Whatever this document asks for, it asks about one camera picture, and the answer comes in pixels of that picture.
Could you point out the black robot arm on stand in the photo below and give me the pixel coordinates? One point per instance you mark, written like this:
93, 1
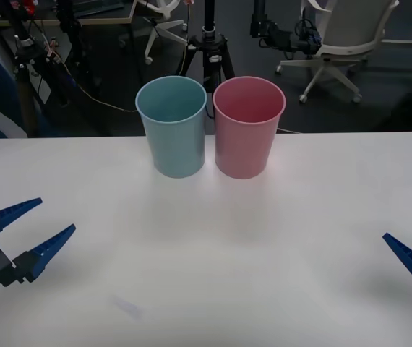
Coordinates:
282, 38

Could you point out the black tripod with silver collar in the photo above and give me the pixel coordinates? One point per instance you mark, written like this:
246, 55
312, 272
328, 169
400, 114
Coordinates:
25, 94

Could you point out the pale blue plastic bin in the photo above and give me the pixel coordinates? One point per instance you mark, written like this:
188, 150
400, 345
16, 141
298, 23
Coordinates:
177, 144

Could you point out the black stand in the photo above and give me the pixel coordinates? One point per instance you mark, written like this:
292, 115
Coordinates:
79, 54

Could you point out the white office chair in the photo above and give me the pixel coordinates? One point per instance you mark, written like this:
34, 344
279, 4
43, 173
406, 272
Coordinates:
347, 32
162, 30

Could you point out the pink plastic bin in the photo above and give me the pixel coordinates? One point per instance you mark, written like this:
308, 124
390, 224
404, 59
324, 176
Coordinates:
244, 144

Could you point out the wood-edged desk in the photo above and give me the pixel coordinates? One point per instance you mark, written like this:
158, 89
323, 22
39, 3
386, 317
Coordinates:
101, 20

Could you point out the black camera tripod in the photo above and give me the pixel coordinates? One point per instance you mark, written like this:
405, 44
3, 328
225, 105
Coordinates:
209, 36

